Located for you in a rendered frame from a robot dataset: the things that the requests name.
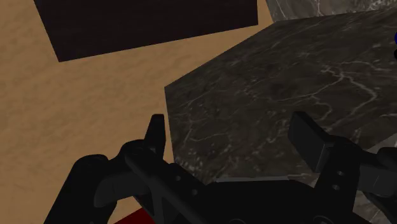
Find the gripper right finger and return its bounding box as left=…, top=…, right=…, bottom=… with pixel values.
left=286, top=111, right=397, bottom=224

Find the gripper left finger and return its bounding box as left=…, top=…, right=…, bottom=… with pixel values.
left=43, top=113, right=206, bottom=224

